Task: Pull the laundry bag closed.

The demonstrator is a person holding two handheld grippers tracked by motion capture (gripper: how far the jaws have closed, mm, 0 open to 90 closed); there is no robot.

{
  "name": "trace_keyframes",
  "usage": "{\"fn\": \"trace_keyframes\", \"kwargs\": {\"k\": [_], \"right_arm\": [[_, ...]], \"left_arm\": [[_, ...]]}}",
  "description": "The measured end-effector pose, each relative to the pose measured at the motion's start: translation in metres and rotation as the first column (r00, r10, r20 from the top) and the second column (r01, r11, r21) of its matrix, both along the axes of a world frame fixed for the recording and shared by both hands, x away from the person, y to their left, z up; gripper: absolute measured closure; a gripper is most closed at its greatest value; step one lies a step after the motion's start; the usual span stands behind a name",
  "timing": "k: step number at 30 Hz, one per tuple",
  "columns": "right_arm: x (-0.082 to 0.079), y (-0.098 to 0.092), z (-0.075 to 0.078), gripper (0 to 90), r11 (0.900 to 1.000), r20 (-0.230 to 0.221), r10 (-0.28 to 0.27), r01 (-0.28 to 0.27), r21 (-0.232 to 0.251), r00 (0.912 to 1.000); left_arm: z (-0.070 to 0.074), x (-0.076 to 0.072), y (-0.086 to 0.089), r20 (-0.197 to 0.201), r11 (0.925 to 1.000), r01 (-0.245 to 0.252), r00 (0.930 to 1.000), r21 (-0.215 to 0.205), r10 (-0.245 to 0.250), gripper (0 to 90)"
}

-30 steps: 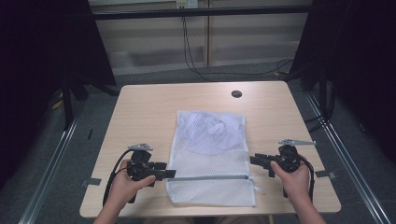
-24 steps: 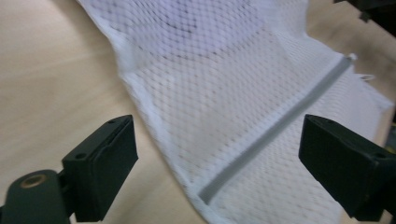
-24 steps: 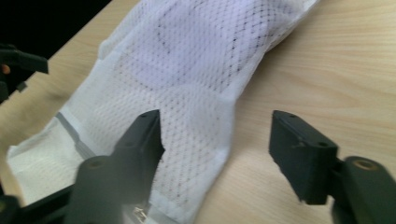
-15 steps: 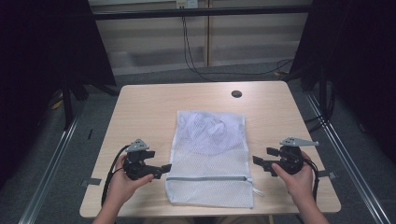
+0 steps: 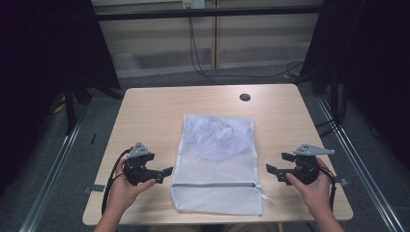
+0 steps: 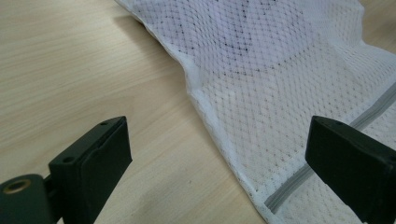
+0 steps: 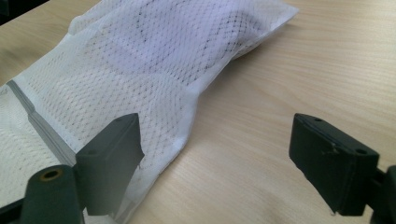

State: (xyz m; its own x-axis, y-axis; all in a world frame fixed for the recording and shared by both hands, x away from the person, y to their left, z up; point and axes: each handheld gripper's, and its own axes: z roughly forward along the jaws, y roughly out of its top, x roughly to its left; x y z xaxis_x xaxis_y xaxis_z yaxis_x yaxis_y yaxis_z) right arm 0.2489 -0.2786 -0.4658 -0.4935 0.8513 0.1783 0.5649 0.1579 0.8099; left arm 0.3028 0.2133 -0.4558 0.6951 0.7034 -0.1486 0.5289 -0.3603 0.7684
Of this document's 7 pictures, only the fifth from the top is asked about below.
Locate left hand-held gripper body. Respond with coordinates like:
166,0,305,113
122,141,166,187

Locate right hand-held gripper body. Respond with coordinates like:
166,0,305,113
275,143,337,187

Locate white mesh laundry bag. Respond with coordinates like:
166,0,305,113
170,113,275,217

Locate person's left hand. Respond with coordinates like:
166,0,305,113
108,158,158,215

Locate person's right hand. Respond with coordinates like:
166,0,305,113
284,156,334,218

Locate white garment inside bag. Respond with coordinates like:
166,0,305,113
186,115,254,162

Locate person's legs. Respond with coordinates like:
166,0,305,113
146,223,282,232

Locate black metal stand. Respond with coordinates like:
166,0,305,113
63,78,77,135
329,69,342,125

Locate dark curtain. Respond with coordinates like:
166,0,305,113
0,0,121,196
301,0,410,170

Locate black horizontal bar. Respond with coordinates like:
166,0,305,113
96,4,324,22

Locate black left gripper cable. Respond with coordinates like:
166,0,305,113
101,147,133,216

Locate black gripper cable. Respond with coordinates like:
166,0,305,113
318,166,338,213
101,147,133,216

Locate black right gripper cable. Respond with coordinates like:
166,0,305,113
318,166,338,213

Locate metal floor rail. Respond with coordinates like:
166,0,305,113
18,117,83,232
316,96,405,232

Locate black hanging cables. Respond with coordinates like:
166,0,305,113
188,16,305,86

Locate white wall socket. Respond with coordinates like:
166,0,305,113
181,0,207,10

